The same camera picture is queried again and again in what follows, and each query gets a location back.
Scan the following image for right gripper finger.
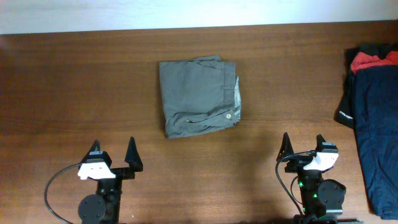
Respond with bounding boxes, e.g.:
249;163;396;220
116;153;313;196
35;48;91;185
276;132;294;161
315;134;326;151

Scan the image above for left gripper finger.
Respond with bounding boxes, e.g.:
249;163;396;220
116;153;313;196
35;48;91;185
81;140;100;162
124;137;144;172

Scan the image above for grey shorts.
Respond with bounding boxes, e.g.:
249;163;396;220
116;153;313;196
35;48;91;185
159;55;242;139

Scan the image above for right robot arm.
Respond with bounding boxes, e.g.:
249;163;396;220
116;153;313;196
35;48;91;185
275;133;346;224

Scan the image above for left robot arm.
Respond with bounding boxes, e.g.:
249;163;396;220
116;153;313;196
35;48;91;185
78;137;143;224

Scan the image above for dark blue garment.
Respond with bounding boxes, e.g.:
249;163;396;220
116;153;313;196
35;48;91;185
353;65;397;220

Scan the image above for red garment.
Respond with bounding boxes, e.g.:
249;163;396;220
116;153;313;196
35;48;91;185
350;51;397;74

